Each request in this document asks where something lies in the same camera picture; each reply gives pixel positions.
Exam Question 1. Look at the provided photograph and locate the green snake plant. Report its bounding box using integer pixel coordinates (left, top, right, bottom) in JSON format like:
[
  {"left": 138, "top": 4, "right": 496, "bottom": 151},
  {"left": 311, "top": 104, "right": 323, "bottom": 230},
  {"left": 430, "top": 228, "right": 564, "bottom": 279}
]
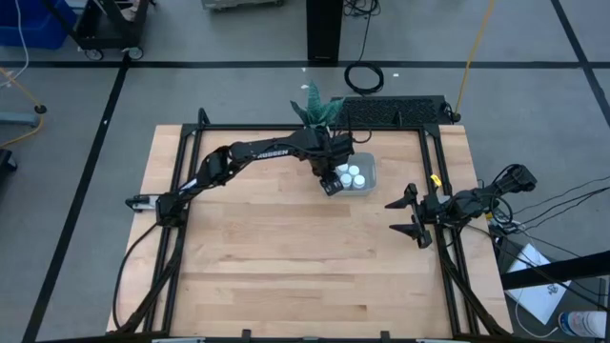
[{"left": 290, "top": 79, "right": 345, "bottom": 130}]

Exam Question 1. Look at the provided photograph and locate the coiled black cable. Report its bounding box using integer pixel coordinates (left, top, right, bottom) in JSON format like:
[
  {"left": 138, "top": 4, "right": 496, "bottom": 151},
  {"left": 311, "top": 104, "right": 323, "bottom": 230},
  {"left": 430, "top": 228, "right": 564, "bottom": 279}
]
[{"left": 342, "top": 0, "right": 386, "bottom": 96}]

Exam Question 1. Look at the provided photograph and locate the grey equipment case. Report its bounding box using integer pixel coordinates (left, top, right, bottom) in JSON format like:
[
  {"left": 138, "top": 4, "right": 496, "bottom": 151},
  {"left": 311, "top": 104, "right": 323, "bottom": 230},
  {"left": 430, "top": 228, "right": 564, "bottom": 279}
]
[{"left": 200, "top": 0, "right": 286, "bottom": 11}]

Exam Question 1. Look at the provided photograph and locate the yellow hanging cable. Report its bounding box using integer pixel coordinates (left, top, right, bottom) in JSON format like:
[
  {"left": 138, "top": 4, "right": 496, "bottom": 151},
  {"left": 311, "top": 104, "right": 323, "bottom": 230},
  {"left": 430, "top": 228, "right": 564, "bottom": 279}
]
[{"left": 452, "top": 0, "right": 498, "bottom": 120}]

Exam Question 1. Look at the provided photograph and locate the black wheeled cart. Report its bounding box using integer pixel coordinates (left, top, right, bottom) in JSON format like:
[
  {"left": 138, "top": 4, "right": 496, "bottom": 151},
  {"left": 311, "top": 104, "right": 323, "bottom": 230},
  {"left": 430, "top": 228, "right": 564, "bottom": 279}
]
[{"left": 43, "top": 0, "right": 150, "bottom": 62}]

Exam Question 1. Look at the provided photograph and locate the black aluminium table frame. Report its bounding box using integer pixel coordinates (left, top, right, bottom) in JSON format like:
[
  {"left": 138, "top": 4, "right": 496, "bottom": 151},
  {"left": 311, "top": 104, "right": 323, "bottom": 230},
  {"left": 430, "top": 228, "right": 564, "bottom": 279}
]
[{"left": 107, "top": 108, "right": 514, "bottom": 338}]

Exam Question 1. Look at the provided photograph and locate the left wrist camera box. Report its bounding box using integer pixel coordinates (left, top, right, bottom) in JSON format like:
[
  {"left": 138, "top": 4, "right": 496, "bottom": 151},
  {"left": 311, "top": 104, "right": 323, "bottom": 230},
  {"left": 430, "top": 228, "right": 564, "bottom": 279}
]
[{"left": 319, "top": 171, "right": 345, "bottom": 197}]

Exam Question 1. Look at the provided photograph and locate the translucent plastic basket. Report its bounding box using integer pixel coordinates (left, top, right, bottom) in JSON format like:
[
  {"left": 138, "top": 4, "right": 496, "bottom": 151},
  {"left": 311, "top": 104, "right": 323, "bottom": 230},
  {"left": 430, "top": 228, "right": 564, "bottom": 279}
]
[{"left": 328, "top": 151, "right": 378, "bottom": 197}]

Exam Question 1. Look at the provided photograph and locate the black metal bar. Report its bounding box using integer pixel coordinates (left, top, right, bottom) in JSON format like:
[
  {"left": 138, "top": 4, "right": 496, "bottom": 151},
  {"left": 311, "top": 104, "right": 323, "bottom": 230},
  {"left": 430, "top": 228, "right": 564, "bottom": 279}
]
[{"left": 499, "top": 249, "right": 610, "bottom": 292}]

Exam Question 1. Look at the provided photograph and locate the black floor object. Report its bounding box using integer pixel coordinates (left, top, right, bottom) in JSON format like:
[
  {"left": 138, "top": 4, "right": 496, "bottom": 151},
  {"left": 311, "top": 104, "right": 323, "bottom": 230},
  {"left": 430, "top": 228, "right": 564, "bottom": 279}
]
[{"left": 0, "top": 148, "right": 19, "bottom": 188}]

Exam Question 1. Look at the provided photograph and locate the black power cable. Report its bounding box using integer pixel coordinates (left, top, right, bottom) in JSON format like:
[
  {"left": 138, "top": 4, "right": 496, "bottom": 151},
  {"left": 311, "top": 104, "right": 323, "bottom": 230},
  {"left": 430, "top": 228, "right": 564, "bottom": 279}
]
[{"left": 112, "top": 221, "right": 161, "bottom": 331}]

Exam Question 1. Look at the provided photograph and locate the blue plastic bin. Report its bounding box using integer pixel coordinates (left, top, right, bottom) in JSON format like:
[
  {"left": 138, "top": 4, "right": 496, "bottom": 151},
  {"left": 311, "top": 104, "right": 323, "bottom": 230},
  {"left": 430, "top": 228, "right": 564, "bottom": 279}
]
[{"left": 0, "top": 0, "right": 78, "bottom": 50}]

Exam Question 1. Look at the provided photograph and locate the white paper sheet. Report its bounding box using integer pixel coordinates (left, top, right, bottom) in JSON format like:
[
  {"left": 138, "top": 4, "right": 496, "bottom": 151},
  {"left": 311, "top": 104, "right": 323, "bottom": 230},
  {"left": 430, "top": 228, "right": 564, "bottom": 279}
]
[{"left": 503, "top": 242, "right": 573, "bottom": 326}]

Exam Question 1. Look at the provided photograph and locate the yellow floor cable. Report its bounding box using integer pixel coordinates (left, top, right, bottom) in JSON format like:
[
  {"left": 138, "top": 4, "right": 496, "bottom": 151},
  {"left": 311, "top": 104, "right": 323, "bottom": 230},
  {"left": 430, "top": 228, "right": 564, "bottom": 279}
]
[{"left": 0, "top": 66, "right": 47, "bottom": 149}]

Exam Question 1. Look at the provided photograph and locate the grey stand base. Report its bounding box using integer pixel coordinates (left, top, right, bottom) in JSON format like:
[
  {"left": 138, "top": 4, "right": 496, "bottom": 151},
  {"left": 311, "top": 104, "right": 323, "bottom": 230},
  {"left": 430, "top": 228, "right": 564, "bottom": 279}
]
[{"left": 0, "top": 111, "right": 40, "bottom": 129}]

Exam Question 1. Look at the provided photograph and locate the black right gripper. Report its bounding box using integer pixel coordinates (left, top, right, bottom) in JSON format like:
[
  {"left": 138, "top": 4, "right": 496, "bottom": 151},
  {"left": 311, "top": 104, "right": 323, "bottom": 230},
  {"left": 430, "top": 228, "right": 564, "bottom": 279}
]
[{"left": 384, "top": 183, "right": 458, "bottom": 239}]

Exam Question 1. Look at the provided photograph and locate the white plastic bottle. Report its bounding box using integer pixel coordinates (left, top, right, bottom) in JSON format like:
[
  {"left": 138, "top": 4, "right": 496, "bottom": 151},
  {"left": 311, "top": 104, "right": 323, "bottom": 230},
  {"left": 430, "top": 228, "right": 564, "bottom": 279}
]
[{"left": 557, "top": 309, "right": 609, "bottom": 339}]

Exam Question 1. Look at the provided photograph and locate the black keyboard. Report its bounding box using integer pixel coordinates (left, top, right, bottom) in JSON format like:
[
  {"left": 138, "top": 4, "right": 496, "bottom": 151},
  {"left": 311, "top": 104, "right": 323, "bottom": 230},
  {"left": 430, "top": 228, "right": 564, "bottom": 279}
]
[{"left": 340, "top": 94, "right": 452, "bottom": 129}]

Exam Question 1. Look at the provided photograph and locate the black tower column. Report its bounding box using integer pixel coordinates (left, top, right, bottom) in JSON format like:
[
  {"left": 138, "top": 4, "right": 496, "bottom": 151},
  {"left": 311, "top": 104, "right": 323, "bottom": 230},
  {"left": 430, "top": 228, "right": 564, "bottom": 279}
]
[{"left": 306, "top": 0, "right": 345, "bottom": 64}]

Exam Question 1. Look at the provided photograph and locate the white floor cable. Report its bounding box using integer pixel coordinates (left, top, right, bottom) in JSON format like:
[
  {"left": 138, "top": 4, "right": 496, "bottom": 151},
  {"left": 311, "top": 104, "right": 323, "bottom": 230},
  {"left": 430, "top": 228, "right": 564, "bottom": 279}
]
[{"left": 0, "top": 0, "right": 31, "bottom": 90}]

